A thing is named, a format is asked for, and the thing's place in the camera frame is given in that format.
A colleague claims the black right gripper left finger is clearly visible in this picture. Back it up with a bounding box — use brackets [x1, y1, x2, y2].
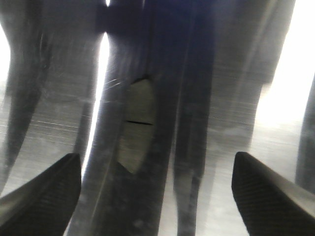
[0, 153, 81, 236]

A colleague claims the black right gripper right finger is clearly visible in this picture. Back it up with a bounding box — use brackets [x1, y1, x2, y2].
[231, 152, 315, 236]

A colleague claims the dark brake pad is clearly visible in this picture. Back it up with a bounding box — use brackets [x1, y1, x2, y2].
[117, 76, 157, 174]

